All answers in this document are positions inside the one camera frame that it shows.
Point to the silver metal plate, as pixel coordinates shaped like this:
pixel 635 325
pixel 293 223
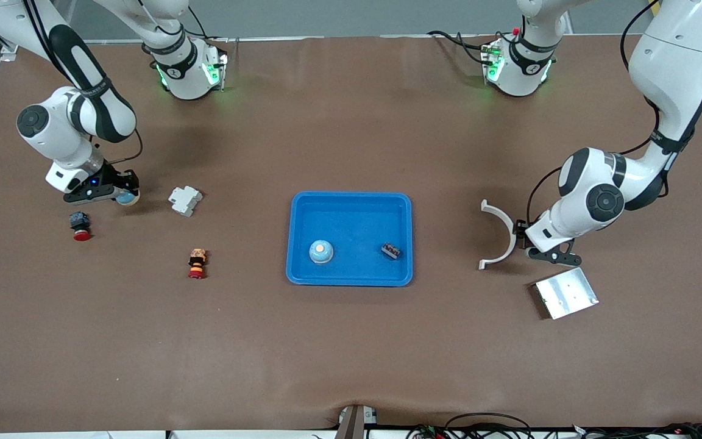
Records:
pixel 567 292

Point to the white circuit breaker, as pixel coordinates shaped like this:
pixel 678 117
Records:
pixel 185 200

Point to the blue desk bell cream button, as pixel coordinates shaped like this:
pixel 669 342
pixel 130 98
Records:
pixel 127 199
pixel 320 252

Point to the aluminium frame profile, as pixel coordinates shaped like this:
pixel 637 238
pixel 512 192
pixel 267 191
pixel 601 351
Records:
pixel 8 53

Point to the red pushbutton black body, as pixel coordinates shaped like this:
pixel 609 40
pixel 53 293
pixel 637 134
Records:
pixel 80 222

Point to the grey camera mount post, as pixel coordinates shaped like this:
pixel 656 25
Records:
pixel 351 424

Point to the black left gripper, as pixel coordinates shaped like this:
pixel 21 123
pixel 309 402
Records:
pixel 519 233

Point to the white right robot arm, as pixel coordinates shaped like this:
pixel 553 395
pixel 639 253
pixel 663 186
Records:
pixel 58 128

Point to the white curved plastic bracket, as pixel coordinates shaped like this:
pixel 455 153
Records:
pixel 509 228

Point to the blue plastic tray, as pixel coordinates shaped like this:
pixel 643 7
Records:
pixel 351 268

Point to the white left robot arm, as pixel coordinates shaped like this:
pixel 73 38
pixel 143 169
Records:
pixel 668 61

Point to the emergency stop button orange body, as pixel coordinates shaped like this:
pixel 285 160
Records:
pixel 197 262

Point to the green lit base connector panel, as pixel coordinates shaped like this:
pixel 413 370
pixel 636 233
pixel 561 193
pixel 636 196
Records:
pixel 492 61
pixel 214 72

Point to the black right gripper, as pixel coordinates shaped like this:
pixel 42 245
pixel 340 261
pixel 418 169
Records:
pixel 120 179

